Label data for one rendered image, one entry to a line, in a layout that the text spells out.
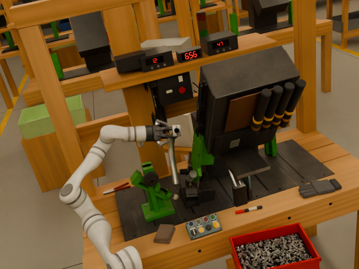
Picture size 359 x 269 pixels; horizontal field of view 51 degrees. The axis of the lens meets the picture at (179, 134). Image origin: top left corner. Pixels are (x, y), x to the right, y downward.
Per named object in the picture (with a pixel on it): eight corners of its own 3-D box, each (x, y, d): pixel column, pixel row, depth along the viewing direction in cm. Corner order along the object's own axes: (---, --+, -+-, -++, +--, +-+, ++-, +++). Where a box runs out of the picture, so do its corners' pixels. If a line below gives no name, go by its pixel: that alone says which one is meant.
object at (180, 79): (194, 98, 194) (189, 70, 188) (162, 107, 192) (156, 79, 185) (187, 91, 205) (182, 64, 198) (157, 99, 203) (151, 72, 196)
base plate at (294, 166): (335, 176, 194) (335, 173, 193) (125, 244, 177) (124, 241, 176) (292, 141, 231) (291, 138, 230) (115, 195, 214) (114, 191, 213)
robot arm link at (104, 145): (103, 131, 179) (89, 155, 172) (104, 122, 171) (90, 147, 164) (117, 137, 179) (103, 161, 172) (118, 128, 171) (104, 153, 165)
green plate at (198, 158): (212, 174, 185) (218, 135, 176) (196, 175, 183) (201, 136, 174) (205, 163, 195) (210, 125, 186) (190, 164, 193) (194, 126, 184)
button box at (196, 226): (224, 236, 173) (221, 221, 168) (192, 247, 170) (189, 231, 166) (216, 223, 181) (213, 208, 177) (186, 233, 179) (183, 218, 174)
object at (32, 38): (316, 129, 238) (315, -38, 193) (80, 200, 214) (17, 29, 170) (308, 124, 246) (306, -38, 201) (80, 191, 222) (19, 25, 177)
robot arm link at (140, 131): (141, 129, 185) (128, 130, 184) (145, 121, 175) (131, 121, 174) (142, 147, 183) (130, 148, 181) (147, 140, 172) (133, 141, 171)
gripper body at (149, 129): (145, 140, 172) (165, 139, 175) (143, 122, 175) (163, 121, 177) (142, 144, 179) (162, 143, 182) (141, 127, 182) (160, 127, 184)
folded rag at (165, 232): (170, 244, 169) (168, 239, 168) (153, 243, 172) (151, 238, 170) (176, 229, 177) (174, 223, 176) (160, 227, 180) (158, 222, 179)
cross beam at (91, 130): (294, 84, 230) (293, 70, 226) (80, 142, 210) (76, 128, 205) (289, 81, 234) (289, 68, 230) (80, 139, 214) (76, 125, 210)
